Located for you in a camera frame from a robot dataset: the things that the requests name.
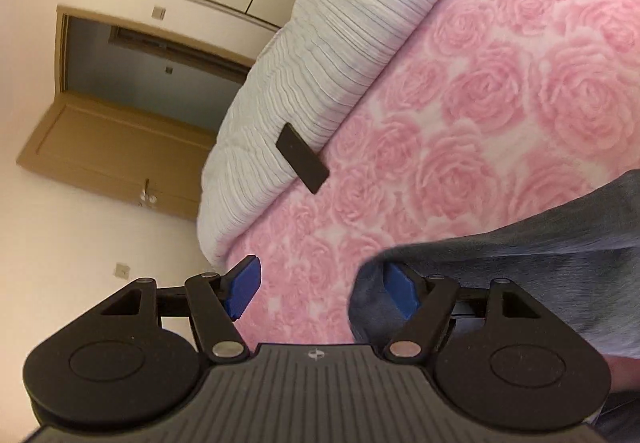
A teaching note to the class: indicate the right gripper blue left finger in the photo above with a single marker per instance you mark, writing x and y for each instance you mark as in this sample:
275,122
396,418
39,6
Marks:
215,302

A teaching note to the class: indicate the brown wooden door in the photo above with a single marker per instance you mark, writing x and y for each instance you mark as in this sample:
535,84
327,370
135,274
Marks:
120,152

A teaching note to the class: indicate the pink rose fleece blanket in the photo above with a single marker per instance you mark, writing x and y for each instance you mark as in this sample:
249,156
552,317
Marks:
492,111

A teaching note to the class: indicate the dark grey denim jeans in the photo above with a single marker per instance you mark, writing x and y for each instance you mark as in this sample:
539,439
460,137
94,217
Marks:
580,260

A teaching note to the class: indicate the black rectangular phone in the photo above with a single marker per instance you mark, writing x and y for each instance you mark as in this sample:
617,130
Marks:
306,164

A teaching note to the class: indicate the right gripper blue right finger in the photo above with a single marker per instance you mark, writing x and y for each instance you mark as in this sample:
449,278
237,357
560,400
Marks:
425,305

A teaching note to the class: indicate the wall switch near door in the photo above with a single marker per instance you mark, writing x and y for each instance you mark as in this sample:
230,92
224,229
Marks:
158,13

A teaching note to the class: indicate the white striped quilt roll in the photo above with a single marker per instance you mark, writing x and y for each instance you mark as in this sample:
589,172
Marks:
309,76

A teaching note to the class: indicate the lower wall socket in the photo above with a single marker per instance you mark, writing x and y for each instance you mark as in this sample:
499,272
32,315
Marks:
122,271

